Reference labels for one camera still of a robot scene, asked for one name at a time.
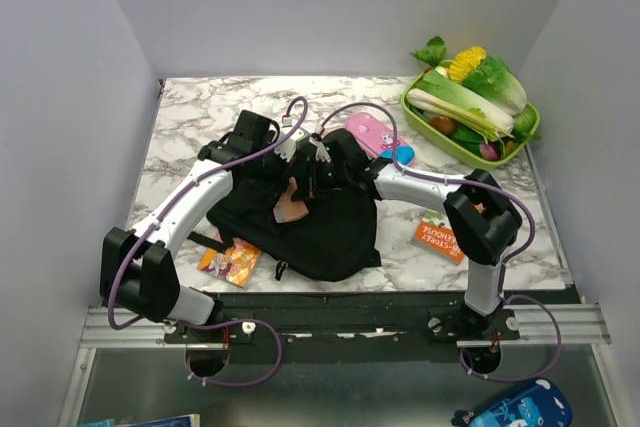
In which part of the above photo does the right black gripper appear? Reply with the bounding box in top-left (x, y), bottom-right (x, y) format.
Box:
top-left (292, 156), bottom-right (350, 203)

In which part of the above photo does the brown leather wallet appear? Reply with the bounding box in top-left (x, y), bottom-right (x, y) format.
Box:
top-left (273, 177), bottom-right (309, 224)

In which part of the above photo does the black student backpack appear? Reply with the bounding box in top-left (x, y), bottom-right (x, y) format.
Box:
top-left (206, 161), bottom-right (381, 282)

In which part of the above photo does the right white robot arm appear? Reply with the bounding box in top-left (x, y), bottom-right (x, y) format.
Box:
top-left (279, 128), bottom-right (522, 339)

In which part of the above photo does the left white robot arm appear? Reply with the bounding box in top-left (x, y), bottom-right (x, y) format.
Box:
top-left (99, 112), bottom-right (305, 342)

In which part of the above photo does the pink pencil case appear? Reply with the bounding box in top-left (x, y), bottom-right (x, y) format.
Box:
top-left (345, 112), bottom-right (415, 165)

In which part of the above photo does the Roald Dahl book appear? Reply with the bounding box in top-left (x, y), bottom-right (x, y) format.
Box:
top-left (194, 233), bottom-right (262, 288)

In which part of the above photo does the orange 78-storey treehouse book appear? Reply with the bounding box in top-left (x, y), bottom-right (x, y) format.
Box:
top-left (412, 210), bottom-right (465, 265)

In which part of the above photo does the green vegetable tray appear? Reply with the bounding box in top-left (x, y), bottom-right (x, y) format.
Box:
top-left (400, 75), bottom-right (540, 170)

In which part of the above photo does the napa cabbage toy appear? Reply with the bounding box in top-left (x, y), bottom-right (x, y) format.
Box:
top-left (406, 70), bottom-right (514, 140)

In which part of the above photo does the green leaf sprig toy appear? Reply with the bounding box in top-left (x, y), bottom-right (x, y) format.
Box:
top-left (410, 36), bottom-right (447, 68)

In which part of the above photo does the yellow corn toy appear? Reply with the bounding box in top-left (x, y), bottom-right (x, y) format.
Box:
top-left (447, 46), bottom-right (487, 84)

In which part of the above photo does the green lettuce toy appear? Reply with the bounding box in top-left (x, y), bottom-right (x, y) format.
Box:
top-left (462, 56), bottom-right (527, 116)

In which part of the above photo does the blue pencil case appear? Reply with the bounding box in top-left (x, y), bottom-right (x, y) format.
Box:
top-left (451, 378), bottom-right (573, 427)

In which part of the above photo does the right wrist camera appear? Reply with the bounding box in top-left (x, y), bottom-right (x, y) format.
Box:
top-left (309, 133), bottom-right (331, 163)

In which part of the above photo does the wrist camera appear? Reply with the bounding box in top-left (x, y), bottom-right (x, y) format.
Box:
top-left (309, 133), bottom-right (331, 163)
top-left (274, 126), bottom-right (309, 162)

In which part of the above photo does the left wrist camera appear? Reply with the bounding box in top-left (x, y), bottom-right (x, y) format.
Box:
top-left (274, 126), bottom-right (309, 162)

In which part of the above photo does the black mounting base rail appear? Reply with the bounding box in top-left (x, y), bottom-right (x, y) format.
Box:
top-left (102, 289), bottom-right (531, 366)

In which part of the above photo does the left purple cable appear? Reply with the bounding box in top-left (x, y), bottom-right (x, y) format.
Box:
top-left (107, 95), bottom-right (283, 388)

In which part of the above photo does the aluminium extrusion rail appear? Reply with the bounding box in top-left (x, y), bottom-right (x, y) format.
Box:
top-left (80, 304), bottom-right (611, 350)

